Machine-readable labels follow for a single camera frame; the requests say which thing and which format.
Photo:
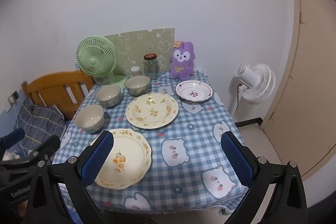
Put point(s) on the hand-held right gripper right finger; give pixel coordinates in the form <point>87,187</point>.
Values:
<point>236,159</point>

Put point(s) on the green printed board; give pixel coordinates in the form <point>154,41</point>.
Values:
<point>147,43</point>

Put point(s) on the wooden bed headboard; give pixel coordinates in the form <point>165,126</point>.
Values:
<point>52,87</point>

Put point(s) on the grey plaid blanket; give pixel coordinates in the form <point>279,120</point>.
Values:
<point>39,121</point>

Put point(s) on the cotton swab container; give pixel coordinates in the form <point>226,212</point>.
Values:
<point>135,71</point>

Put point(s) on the white standing fan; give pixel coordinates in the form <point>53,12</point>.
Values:
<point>258,82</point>

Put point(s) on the floral ceramic bowl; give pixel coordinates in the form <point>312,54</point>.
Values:
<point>136,83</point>
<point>108,94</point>
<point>89,116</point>

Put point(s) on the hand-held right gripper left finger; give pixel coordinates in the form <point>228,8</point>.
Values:
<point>97,158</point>

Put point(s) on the blue checked printed tablecloth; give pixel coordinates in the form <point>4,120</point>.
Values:
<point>183,134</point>

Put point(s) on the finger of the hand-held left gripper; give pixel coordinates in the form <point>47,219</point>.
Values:
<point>47,146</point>
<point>11,138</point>

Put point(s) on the purple plush toy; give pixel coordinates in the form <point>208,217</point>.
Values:
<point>181,66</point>

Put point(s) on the wall socket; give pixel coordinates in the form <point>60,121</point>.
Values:
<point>13,98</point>

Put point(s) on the white crumpled cloth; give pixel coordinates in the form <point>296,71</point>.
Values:
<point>9,155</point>

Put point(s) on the beige door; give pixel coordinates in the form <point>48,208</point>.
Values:
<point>315,82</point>

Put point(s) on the white plate with red pattern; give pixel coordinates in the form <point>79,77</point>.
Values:
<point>193,91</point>

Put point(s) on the round yellow floral plate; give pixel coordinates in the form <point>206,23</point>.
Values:
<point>152,111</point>

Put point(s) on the glass jar with dark lid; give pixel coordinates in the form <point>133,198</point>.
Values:
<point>151,67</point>

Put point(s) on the scalloped yellow floral plate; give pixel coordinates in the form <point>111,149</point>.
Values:
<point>128,161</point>

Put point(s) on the green desk fan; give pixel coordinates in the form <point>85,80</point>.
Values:
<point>95,60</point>

